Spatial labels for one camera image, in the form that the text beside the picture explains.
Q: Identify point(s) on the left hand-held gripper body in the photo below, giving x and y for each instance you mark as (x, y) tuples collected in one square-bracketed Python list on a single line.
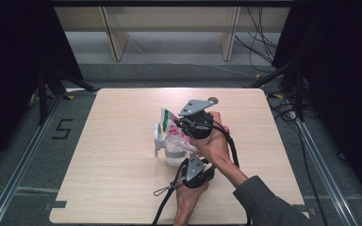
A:
[(198, 172)]

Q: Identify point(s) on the red and white plastic bag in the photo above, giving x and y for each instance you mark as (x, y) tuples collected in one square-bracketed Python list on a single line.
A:
[(169, 121)]

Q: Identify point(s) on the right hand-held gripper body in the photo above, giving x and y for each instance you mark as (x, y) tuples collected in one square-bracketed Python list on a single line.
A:
[(198, 122)]

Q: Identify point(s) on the aluminium floor rail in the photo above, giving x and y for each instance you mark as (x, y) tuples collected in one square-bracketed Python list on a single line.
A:
[(22, 163), (322, 163)]

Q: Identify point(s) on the white lidded plastic container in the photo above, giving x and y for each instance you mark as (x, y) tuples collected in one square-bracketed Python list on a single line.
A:
[(173, 155)]

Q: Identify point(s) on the person's left hand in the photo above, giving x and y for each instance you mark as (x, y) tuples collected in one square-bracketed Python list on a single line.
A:
[(187, 201)]

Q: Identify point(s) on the person's right hand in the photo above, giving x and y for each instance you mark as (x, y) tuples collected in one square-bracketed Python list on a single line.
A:
[(215, 144)]

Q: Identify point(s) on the dark curtain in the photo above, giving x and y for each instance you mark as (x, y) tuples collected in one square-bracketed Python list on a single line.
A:
[(342, 78), (15, 69)]

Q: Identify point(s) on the black metal stand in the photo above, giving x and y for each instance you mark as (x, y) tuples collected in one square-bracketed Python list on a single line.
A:
[(290, 75), (48, 84)]

